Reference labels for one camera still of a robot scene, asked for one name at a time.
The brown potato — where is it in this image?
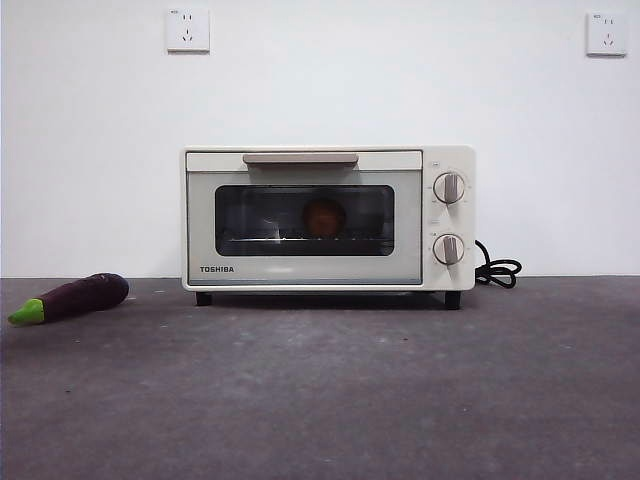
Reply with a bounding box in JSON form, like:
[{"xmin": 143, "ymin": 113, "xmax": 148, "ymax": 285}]
[{"xmin": 302, "ymin": 198, "xmax": 347, "ymax": 236}]

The white toaster oven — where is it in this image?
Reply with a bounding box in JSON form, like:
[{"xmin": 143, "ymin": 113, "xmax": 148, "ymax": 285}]
[{"xmin": 180, "ymin": 144, "xmax": 476, "ymax": 311}]

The white wall socket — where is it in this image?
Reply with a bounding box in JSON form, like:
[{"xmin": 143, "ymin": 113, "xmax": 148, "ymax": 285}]
[
  {"xmin": 585, "ymin": 12, "xmax": 629, "ymax": 58},
  {"xmin": 166, "ymin": 8, "xmax": 211, "ymax": 55}
]

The metal wire oven rack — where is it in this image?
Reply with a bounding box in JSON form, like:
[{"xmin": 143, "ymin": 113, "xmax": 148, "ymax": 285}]
[{"xmin": 219, "ymin": 234, "xmax": 394, "ymax": 246}]

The beige oven knob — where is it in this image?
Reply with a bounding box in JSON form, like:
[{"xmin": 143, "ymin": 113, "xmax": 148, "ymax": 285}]
[
  {"xmin": 432, "ymin": 172, "xmax": 466, "ymax": 206},
  {"xmin": 432, "ymin": 233, "xmax": 466, "ymax": 267}
]

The black oven power cable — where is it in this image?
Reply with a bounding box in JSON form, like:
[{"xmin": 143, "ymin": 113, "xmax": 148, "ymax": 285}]
[{"xmin": 473, "ymin": 238, "xmax": 523, "ymax": 291}]

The purple toy eggplant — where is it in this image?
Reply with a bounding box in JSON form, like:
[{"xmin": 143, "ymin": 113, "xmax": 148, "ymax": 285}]
[{"xmin": 7, "ymin": 272, "xmax": 131, "ymax": 329}]

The oven door with beige handle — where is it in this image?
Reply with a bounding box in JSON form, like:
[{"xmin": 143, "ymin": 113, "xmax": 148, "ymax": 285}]
[{"xmin": 185, "ymin": 150, "xmax": 424, "ymax": 287}]

